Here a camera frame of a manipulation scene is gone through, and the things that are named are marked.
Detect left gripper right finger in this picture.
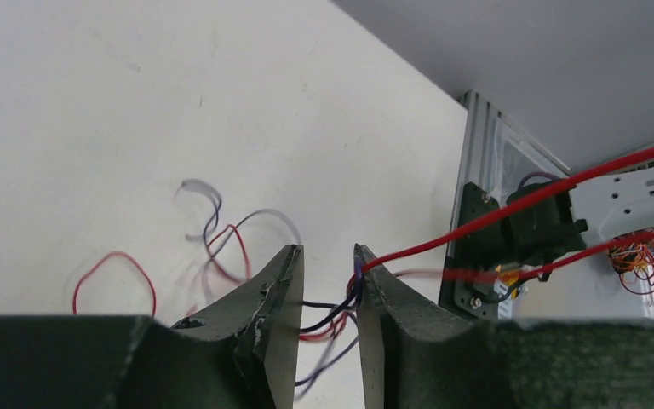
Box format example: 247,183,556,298
357,266,654,408

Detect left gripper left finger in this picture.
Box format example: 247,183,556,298
0,245,304,408

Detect dark purple wire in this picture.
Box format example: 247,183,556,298
175,178,368,399

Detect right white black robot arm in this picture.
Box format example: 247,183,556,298
501,167,654,274

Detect aluminium frame rail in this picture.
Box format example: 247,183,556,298
442,89,571,284

